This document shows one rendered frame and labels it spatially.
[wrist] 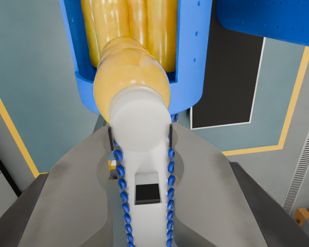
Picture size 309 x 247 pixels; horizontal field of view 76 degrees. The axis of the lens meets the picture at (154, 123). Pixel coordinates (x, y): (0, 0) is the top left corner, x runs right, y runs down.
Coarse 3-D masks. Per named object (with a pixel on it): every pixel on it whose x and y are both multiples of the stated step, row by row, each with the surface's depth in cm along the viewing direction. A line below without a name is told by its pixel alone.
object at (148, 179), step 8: (136, 176) 82; (144, 176) 82; (152, 176) 82; (136, 184) 78; (144, 184) 76; (152, 184) 76; (136, 192) 73; (144, 192) 73; (152, 192) 73; (160, 192) 75; (136, 200) 70; (144, 200) 70; (152, 200) 70; (160, 200) 71; (136, 208) 71; (144, 208) 71
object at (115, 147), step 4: (116, 148) 76; (120, 148) 74; (116, 160) 80; (116, 164) 82; (120, 164) 78; (124, 168) 77; (120, 176) 83; (124, 180) 81; (120, 188) 88; (128, 196) 85; (128, 204) 89; (124, 212) 96; (132, 236) 100; (128, 240) 109
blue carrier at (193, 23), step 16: (64, 0) 36; (192, 0) 29; (208, 0) 33; (64, 16) 37; (80, 16) 44; (192, 16) 31; (208, 16) 35; (80, 32) 44; (192, 32) 32; (208, 32) 38; (80, 48) 44; (192, 48) 33; (80, 64) 44; (176, 64) 33; (192, 64) 35; (80, 80) 37; (176, 80) 35; (192, 80) 36; (80, 96) 41; (176, 96) 36; (192, 96) 38; (96, 112) 38; (176, 112) 37
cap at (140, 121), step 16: (128, 96) 12; (144, 96) 12; (112, 112) 12; (128, 112) 12; (144, 112) 12; (160, 112) 12; (112, 128) 12; (128, 128) 12; (144, 128) 12; (160, 128) 13; (128, 144) 13; (144, 144) 13; (160, 144) 13
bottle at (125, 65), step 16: (112, 48) 20; (128, 48) 18; (144, 48) 22; (112, 64) 15; (128, 64) 15; (144, 64) 15; (96, 80) 16; (112, 80) 14; (128, 80) 14; (144, 80) 14; (160, 80) 15; (96, 96) 16; (112, 96) 14; (160, 96) 14
